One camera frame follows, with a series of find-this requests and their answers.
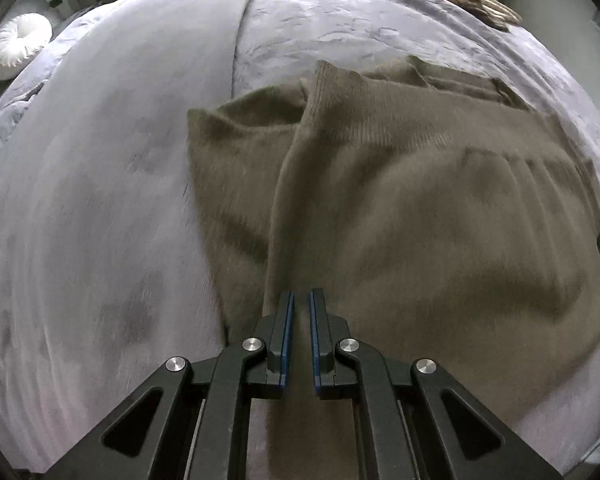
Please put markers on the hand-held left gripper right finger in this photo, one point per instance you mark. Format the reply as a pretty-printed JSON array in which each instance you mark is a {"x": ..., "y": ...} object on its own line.
[{"x": 314, "y": 340}]

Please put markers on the brown knit sweater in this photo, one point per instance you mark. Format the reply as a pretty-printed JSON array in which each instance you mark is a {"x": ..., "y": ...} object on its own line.
[{"x": 405, "y": 235}]

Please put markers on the light grey smooth duvet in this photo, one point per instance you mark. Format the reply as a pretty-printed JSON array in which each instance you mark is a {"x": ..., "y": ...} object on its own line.
[{"x": 130, "y": 85}]

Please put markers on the lavender textured bedspread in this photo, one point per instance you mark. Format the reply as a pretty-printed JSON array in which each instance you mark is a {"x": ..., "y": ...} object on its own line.
[{"x": 330, "y": 20}]

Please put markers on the white round pleated pillow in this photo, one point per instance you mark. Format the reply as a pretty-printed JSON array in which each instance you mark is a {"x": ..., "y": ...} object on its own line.
[{"x": 17, "y": 45}]

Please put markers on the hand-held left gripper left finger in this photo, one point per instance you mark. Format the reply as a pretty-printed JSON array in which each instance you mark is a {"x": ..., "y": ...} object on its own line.
[{"x": 289, "y": 340}]

